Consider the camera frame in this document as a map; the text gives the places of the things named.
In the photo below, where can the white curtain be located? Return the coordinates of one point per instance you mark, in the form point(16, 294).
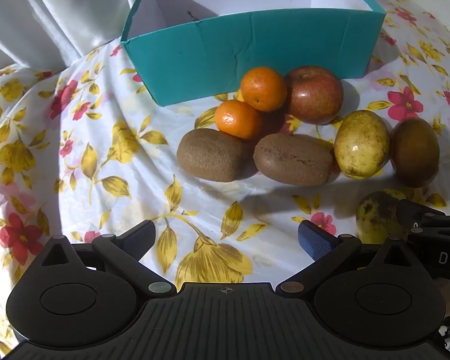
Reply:
point(60, 15)

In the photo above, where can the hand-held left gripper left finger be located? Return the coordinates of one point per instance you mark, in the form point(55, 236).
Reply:
point(138, 238)

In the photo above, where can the orange mandarin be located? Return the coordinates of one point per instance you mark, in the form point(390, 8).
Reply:
point(236, 120)
point(263, 89)

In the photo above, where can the green-yellow blotched guava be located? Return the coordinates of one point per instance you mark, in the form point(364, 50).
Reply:
point(375, 217)

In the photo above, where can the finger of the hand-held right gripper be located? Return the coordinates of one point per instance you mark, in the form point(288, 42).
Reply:
point(416, 213)

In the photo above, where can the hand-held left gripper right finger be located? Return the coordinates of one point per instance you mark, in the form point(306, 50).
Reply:
point(315, 242)

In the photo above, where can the teal cardboard box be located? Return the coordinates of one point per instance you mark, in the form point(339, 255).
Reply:
point(195, 63)

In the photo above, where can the floral printed cloth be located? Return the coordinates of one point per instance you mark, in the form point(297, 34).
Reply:
point(116, 180)

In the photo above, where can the yellow speckled guava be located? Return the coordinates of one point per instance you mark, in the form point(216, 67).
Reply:
point(362, 143)

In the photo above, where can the brown sapodilla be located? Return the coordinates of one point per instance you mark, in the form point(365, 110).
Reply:
point(414, 153)

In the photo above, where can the brown kiwi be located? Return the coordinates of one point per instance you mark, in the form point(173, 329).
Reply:
point(212, 155)
point(292, 159)

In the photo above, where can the red apple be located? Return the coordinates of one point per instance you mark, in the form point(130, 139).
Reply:
point(315, 95)

